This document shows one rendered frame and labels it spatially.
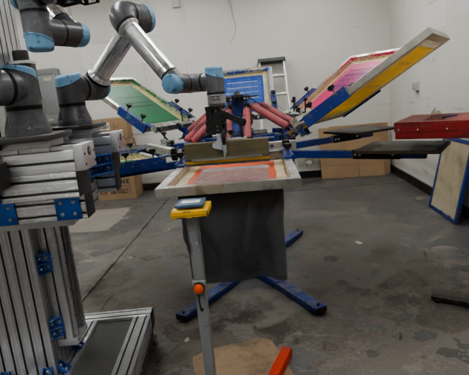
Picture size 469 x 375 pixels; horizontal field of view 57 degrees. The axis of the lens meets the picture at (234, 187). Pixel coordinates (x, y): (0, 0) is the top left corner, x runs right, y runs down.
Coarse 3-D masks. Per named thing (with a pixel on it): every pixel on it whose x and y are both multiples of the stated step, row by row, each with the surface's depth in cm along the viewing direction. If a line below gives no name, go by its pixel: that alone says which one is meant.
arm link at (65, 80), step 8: (56, 80) 192; (64, 80) 190; (72, 80) 191; (80, 80) 195; (88, 80) 200; (56, 88) 193; (64, 88) 191; (72, 88) 192; (80, 88) 195; (88, 88) 199; (64, 96) 192; (72, 96) 192; (80, 96) 195; (88, 96) 201
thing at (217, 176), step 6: (204, 168) 233; (210, 168) 231; (198, 174) 217; (204, 174) 215; (210, 174) 214; (216, 174) 212; (222, 174) 211; (228, 174) 210; (192, 180) 203; (198, 180) 202; (204, 180) 200; (210, 180) 199; (216, 180) 198; (222, 180) 196; (228, 180) 195
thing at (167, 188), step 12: (180, 168) 218; (288, 168) 191; (168, 180) 189; (252, 180) 173; (264, 180) 171; (276, 180) 170; (288, 180) 170; (300, 180) 169; (156, 192) 174; (168, 192) 173; (180, 192) 173; (192, 192) 173; (204, 192) 173; (216, 192) 172; (228, 192) 172
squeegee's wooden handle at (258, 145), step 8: (184, 144) 182; (192, 144) 182; (200, 144) 181; (208, 144) 181; (232, 144) 181; (240, 144) 180; (248, 144) 180; (256, 144) 180; (264, 144) 180; (192, 152) 182; (200, 152) 182; (208, 152) 182; (216, 152) 182; (232, 152) 181; (240, 152) 181; (248, 152) 181; (256, 152) 181; (264, 152) 180
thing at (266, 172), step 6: (252, 162) 238; (258, 162) 236; (264, 162) 234; (270, 162) 233; (252, 168) 220; (258, 168) 218; (264, 168) 216; (270, 168) 215; (234, 174) 208; (240, 174) 207; (246, 174) 205; (252, 174) 204; (258, 174) 202; (264, 174) 201; (270, 174) 200; (234, 180) 194; (240, 180) 193
